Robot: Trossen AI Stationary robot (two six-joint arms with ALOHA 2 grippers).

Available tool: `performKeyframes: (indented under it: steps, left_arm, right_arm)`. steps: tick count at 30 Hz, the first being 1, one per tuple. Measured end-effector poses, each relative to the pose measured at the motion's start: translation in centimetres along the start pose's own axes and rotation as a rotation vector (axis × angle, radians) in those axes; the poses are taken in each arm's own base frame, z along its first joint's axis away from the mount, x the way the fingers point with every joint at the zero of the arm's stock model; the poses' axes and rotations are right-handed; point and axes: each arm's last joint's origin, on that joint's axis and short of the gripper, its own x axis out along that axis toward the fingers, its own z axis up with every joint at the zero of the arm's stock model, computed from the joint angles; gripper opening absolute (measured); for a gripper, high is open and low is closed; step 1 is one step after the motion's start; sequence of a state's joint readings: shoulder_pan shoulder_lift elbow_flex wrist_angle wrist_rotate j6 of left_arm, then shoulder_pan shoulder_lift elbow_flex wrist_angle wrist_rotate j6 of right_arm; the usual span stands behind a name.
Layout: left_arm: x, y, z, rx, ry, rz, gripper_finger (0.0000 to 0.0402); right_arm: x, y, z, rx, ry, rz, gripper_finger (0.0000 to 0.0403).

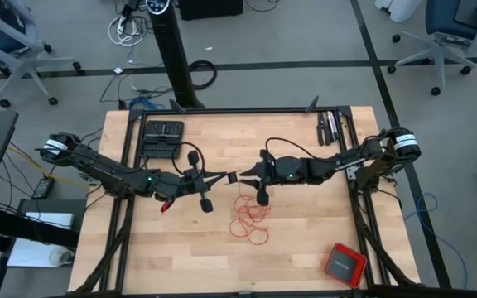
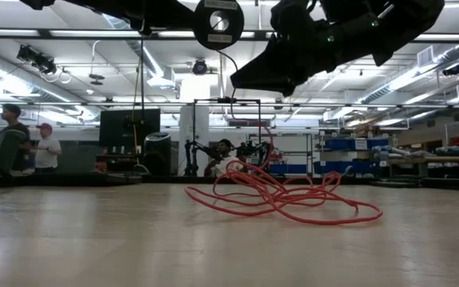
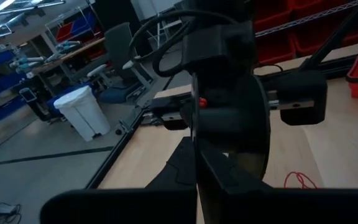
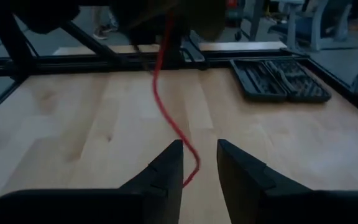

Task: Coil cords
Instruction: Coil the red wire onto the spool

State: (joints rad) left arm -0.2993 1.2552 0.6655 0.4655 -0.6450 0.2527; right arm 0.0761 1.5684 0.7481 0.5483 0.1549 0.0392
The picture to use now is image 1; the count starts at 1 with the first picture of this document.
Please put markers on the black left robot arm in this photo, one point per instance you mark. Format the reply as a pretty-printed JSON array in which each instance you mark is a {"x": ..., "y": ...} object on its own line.
[{"x": 97, "y": 167}]

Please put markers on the white flat box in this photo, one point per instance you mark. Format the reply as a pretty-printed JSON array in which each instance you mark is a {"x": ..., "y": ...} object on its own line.
[{"x": 48, "y": 219}]

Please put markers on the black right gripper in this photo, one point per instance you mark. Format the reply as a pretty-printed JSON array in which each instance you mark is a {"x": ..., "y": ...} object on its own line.
[{"x": 288, "y": 169}]

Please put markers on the black tower fan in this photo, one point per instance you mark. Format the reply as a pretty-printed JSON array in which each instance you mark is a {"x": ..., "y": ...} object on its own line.
[{"x": 174, "y": 54}]

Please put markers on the black angled frame strut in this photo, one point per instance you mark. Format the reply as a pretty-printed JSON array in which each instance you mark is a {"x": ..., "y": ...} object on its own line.
[
  {"x": 177, "y": 107},
  {"x": 313, "y": 103}
]

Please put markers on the black power adapter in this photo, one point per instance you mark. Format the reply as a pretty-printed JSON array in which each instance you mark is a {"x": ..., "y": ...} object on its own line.
[{"x": 43, "y": 188}]

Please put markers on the black cabinet box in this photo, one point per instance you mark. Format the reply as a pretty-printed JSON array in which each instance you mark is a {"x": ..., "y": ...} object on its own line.
[{"x": 209, "y": 8}]

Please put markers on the red and black square box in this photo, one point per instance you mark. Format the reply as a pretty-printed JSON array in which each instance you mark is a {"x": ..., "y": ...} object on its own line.
[{"x": 346, "y": 265}]

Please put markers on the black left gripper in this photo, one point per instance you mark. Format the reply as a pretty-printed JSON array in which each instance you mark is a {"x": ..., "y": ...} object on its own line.
[{"x": 180, "y": 184}]

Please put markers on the white floor object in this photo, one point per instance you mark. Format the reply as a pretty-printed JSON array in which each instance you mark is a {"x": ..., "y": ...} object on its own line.
[{"x": 400, "y": 10}]

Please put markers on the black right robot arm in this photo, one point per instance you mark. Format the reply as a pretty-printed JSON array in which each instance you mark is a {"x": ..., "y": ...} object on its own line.
[{"x": 354, "y": 159}]

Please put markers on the black screwdriver bit case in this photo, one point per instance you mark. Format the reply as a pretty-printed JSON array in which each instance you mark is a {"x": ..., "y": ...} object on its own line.
[{"x": 162, "y": 128}]

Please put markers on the clear plastic cup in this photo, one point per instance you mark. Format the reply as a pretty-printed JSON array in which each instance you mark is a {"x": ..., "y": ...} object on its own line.
[{"x": 61, "y": 256}]

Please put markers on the small white paper scrap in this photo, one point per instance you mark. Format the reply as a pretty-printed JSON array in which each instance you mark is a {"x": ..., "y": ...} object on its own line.
[{"x": 118, "y": 70}]

